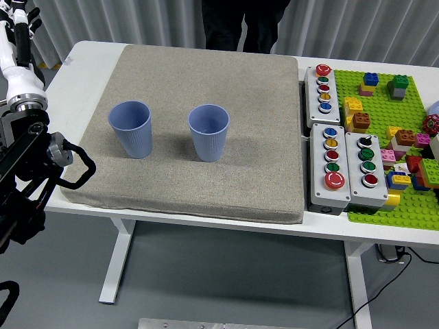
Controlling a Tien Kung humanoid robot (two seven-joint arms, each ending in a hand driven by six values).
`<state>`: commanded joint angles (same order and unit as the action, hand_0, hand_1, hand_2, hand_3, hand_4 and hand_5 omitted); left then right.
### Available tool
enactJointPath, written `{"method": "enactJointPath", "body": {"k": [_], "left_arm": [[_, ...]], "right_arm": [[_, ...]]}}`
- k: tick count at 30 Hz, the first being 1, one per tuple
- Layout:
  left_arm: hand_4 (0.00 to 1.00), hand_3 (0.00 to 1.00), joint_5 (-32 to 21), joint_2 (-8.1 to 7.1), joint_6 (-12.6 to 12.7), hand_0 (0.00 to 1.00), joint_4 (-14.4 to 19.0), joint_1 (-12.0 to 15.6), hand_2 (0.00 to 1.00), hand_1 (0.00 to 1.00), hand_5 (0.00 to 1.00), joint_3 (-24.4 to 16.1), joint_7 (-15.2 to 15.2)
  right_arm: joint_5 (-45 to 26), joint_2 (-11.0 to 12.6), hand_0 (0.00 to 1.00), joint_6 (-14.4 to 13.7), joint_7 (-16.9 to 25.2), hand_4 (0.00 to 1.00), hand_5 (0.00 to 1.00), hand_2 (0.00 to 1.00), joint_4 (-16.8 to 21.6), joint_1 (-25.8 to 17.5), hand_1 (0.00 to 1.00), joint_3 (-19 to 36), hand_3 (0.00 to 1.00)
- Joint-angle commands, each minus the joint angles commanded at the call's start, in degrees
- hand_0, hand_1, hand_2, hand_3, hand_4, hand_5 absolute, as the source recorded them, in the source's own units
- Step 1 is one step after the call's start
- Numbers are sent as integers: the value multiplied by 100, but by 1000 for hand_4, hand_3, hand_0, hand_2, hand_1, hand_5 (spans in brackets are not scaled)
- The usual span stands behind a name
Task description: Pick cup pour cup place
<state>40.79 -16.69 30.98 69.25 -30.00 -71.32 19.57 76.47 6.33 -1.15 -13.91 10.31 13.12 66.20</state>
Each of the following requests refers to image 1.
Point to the person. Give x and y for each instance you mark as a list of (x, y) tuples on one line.
[(223, 24)]

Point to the pink building block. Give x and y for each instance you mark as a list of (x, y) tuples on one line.
[(388, 156)]

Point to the large green orange block stack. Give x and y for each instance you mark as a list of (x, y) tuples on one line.
[(430, 171)]

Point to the brown building block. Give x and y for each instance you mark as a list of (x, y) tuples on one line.
[(361, 120)]

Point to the small yellow building block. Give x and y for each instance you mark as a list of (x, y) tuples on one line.
[(392, 133)]

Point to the white curtain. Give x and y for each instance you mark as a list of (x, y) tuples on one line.
[(103, 17)]

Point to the red valve handwheel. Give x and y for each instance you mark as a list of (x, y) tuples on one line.
[(431, 125)]

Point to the grey building block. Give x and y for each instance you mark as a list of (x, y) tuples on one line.
[(396, 93)]

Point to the magenta building block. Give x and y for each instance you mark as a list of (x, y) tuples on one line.
[(422, 140)]

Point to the grey box black selector switch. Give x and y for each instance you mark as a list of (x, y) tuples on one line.
[(356, 192)]

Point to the blue ribbed plastic cup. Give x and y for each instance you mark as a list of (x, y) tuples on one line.
[(132, 137), (209, 144)]

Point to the white table leg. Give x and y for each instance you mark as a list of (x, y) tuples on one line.
[(358, 284), (116, 260)]

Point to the grey power strip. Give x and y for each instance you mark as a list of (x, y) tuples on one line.
[(389, 254)]

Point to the red building block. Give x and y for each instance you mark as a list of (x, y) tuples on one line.
[(414, 164)]

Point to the grey-brown mat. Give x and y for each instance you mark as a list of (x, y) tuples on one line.
[(205, 181)]

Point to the yellow black floor tape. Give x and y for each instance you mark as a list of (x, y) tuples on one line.
[(49, 65)]

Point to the yellow block under brown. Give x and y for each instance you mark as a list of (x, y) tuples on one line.
[(353, 129)]

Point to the pale blue bowl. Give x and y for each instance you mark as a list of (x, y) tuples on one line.
[(435, 109)]

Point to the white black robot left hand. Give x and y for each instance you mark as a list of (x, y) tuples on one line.
[(22, 82)]

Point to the yellow pink block stack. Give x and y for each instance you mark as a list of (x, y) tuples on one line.
[(365, 89)]

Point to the blue building block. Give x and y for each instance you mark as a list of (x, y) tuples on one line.
[(371, 79)]

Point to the blue block with yellow block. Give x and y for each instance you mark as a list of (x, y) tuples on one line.
[(398, 181)]

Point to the brown block on white block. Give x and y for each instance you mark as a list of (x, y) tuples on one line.
[(404, 138)]

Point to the small white printed block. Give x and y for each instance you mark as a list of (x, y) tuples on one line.
[(400, 168)]

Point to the grey box large red stop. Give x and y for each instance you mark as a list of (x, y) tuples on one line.
[(320, 195)]

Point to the green building block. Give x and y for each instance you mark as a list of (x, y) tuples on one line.
[(400, 82)]

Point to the grey five-button control box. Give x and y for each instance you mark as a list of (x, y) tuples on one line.
[(331, 113)]

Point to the yellow round block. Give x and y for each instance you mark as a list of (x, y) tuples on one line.
[(392, 200)]

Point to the green building baseplate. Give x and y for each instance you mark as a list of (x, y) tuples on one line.
[(380, 109)]

